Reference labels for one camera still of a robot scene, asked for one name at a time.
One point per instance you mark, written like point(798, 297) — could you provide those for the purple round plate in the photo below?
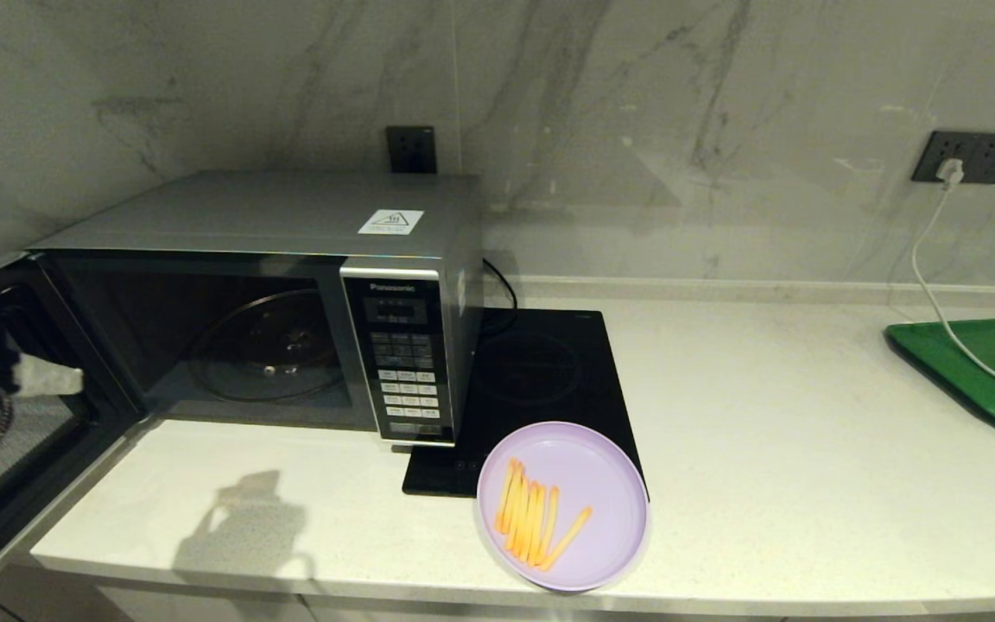
point(601, 484)

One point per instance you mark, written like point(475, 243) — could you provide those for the dark glass microwave door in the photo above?
point(14, 466)

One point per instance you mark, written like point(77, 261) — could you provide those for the glass microwave turntable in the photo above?
point(273, 345)

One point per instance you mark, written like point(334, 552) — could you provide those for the silver Panasonic microwave oven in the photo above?
point(290, 212)

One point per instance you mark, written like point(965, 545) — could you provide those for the black induction cooktop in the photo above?
point(549, 371)

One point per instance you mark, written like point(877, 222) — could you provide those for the white warning sticker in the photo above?
point(390, 222)

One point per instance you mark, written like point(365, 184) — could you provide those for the yellow french fry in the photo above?
point(567, 537)
point(519, 514)
point(536, 523)
point(528, 518)
point(548, 518)
point(512, 501)
point(505, 492)

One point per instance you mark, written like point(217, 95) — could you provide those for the white power plug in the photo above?
point(948, 171)

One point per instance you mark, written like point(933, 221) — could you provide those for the small black wall socket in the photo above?
point(411, 149)

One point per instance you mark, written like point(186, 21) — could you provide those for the wide black wall socket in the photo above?
point(985, 157)

